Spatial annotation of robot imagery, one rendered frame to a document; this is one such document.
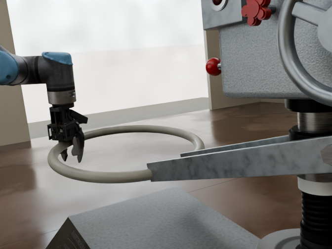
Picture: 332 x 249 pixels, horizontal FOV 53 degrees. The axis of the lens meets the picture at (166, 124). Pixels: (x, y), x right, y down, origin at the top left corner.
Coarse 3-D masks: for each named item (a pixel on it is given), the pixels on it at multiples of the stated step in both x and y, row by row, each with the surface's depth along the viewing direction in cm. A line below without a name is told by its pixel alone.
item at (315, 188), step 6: (300, 180) 52; (306, 180) 51; (300, 186) 52; (306, 186) 51; (312, 186) 50; (318, 186) 49; (324, 186) 49; (330, 186) 49; (306, 192) 51; (312, 192) 50; (318, 192) 50; (324, 192) 49; (330, 192) 49
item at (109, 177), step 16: (112, 128) 126; (128, 128) 127; (144, 128) 127; (160, 128) 125; (176, 128) 121; (64, 144) 110; (48, 160) 96; (80, 176) 85; (96, 176) 83; (112, 176) 83; (128, 176) 83; (144, 176) 83
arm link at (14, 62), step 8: (0, 48) 91; (0, 56) 88; (8, 56) 88; (16, 56) 95; (0, 64) 88; (8, 64) 88; (16, 64) 91; (24, 64) 98; (0, 72) 88; (8, 72) 89; (16, 72) 91; (24, 72) 97; (0, 80) 89; (8, 80) 90; (16, 80) 94
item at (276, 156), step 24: (240, 144) 72; (264, 144) 67; (288, 144) 49; (312, 144) 46; (168, 168) 77; (192, 168) 70; (216, 168) 63; (240, 168) 58; (264, 168) 54; (288, 168) 50; (312, 168) 47
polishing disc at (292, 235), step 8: (280, 232) 64; (288, 232) 63; (296, 232) 63; (264, 240) 61; (272, 240) 61; (280, 240) 61; (288, 240) 60; (296, 240) 60; (256, 248) 58; (264, 248) 58; (272, 248) 58; (280, 248) 58; (288, 248) 58
